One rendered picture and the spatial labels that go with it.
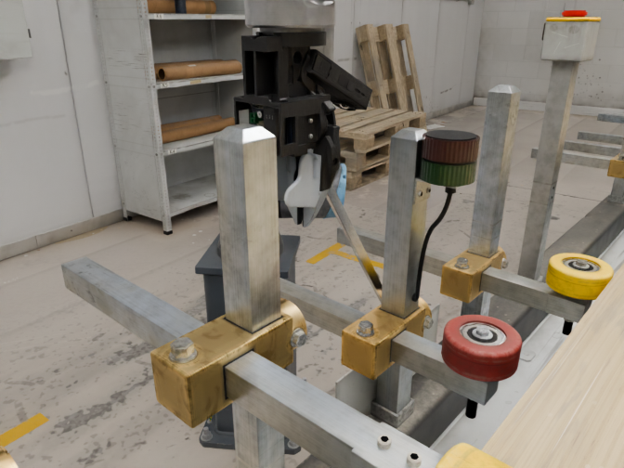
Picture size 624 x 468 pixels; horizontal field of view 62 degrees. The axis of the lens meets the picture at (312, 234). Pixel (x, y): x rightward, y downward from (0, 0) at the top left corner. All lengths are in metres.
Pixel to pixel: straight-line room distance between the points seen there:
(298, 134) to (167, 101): 3.22
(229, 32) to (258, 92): 3.34
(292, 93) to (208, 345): 0.26
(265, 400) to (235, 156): 0.18
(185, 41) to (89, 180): 1.14
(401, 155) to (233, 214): 0.25
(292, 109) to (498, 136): 0.39
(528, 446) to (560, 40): 0.73
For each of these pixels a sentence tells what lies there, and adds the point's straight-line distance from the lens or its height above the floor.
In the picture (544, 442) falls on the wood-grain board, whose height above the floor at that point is 0.90.
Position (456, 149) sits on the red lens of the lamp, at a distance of 0.56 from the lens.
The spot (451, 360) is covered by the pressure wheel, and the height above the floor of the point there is 0.89.
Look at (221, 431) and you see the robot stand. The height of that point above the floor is 0.03.
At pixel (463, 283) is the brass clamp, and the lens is 0.82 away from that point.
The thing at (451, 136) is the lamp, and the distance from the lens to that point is 0.58.
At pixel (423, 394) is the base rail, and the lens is 0.83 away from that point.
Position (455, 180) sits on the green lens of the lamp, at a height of 1.06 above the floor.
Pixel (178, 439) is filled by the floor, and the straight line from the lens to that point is 1.81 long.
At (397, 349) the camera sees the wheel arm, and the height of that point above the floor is 0.85.
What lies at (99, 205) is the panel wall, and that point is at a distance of 3.54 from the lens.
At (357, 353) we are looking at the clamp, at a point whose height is 0.85.
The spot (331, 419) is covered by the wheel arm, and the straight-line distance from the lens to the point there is 0.38.
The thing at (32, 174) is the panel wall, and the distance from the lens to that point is 3.30.
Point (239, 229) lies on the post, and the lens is 0.42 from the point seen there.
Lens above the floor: 1.21
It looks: 22 degrees down
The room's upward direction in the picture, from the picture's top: straight up
